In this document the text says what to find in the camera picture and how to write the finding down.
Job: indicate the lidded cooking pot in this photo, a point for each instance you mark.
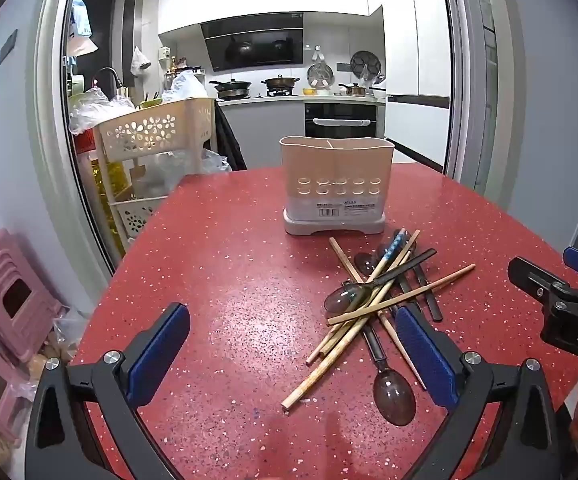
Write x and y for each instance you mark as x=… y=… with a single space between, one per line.
x=280 y=82

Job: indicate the black hanging bag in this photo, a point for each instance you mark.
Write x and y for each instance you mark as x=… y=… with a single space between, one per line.
x=229 y=140

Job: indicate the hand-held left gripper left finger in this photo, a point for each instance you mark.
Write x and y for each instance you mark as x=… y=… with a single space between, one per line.
x=161 y=340

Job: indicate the beige plastic utensil holder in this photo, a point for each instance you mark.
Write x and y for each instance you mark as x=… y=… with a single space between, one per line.
x=336 y=165

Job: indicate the clear crumpled plastic bag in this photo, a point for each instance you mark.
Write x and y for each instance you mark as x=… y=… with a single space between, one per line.
x=94 y=110

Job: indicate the yellow oil bottle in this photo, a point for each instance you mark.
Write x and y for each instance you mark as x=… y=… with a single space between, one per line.
x=109 y=177

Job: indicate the beige flower-cut storage trolley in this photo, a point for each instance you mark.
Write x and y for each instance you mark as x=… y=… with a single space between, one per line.
x=169 y=120

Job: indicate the wooden chopstick pair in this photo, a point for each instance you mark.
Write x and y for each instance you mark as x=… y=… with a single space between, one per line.
x=411 y=241

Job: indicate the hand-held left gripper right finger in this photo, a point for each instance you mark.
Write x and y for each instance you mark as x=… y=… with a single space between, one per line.
x=426 y=355

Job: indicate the hanging plastic bag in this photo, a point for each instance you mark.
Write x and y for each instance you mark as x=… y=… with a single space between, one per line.
x=139 y=62

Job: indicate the round divided pan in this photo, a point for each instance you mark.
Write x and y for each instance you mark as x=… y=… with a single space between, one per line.
x=365 y=64

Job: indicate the black wok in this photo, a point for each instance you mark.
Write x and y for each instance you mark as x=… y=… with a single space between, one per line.
x=231 y=89

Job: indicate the white crumpled plastic bag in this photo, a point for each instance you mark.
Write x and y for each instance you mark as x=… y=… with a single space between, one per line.
x=186 y=85

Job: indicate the black kitchen faucet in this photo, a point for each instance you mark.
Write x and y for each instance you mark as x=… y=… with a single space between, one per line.
x=111 y=72

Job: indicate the black range hood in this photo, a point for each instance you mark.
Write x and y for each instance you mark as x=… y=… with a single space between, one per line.
x=254 y=42

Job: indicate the round steamer rack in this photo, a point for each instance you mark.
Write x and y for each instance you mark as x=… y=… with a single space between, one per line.
x=321 y=76

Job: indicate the small steel saucepan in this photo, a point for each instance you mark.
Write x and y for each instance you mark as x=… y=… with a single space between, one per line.
x=354 y=90

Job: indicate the black built-in oven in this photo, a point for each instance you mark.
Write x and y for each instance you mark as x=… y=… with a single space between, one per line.
x=341 y=120

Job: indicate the plain wooden chopstick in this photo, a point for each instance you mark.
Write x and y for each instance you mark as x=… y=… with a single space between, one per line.
x=449 y=276
x=340 y=255
x=309 y=384

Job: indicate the grey wall switch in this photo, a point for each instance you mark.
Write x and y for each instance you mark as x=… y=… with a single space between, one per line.
x=8 y=47

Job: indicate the white refrigerator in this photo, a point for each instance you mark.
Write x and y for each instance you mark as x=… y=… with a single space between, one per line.
x=419 y=50

